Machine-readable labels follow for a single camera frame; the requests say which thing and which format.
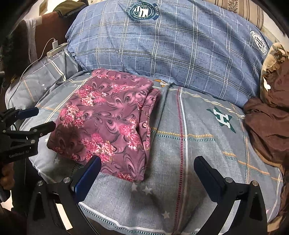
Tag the brown cloth pile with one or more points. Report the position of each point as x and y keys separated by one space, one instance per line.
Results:
x=266 y=120

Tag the blue plaid pillow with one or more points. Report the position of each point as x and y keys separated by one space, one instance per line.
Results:
x=193 y=44

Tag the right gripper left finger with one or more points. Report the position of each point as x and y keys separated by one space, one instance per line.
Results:
x=54 y=208

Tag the olive green cloth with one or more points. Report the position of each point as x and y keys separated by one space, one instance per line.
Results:
x=69 y=8

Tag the pink floral shirt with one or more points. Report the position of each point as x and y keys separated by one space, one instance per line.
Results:
x=108 y=117

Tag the brown wooden headboard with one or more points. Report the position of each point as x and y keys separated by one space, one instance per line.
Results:
x=30 y=35

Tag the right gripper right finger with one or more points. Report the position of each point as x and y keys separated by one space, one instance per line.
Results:
x=250 y=217

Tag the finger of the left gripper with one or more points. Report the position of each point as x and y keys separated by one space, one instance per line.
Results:
x=11 y=115
x=37 y=131

